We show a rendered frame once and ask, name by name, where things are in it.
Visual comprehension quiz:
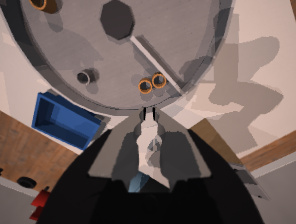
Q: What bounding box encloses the bronze bushing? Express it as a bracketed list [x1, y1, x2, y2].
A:
[29, 0, 57, 14]
[138, 78, 152, 94]
[152, 72, 166, 88]

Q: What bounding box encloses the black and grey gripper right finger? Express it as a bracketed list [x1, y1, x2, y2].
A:
[153, 107, 265, 224]

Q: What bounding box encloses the grey metal bushing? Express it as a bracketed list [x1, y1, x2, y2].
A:
[75, 69, 95, 85]

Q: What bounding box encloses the blue crate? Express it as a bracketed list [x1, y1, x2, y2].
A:
[31, 88, 104, 151]

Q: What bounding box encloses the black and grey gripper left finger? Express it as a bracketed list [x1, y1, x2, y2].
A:
[36, 107, 146, 224]

